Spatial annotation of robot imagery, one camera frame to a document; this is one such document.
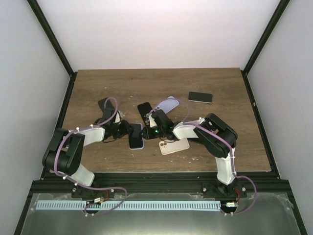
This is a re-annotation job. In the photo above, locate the large lilac phone case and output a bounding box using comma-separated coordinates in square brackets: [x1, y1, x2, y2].
[128, 123, 144, 150]

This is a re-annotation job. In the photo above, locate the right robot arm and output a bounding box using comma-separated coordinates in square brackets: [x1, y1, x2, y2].
[141, 110, 238, 197]

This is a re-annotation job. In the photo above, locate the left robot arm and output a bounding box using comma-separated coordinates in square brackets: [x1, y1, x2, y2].
[42, 109, 134, 198]

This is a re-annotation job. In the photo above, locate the beige phone case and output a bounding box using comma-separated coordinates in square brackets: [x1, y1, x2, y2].
[158, 138, 190, 155]

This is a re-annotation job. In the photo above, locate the dark phone at left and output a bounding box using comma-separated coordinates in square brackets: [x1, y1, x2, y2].
[97, 97, 115, 113]

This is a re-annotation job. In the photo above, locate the small lilac phone case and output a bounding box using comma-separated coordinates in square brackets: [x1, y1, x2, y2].
[153, 96, 179, 114]

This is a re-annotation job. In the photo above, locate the black phone case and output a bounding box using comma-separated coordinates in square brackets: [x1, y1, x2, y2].
[137, 102, 152, 126]

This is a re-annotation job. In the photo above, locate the silver-edged black phone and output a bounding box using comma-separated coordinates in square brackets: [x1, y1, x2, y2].
[188, 92, 213, 103]

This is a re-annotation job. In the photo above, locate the light blue slotted strip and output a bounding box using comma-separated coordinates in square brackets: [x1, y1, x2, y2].
[36, 200, 221, 211]

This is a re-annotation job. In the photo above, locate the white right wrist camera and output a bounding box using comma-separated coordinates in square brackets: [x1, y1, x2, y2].
[146, 114, 157, 128]

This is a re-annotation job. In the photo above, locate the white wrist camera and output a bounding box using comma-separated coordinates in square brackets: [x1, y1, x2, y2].
[113, 111, 124, 123]
[146, 114, 157, 128]

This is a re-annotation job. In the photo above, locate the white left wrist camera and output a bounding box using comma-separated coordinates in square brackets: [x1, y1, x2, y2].
[113, 111, 124, 123]

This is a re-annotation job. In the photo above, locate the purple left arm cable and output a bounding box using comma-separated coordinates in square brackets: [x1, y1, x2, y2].
[53, 97, 128, 217]

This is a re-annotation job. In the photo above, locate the black aluminium frame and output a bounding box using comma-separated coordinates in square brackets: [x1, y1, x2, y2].
[14, 0, 307, 235]

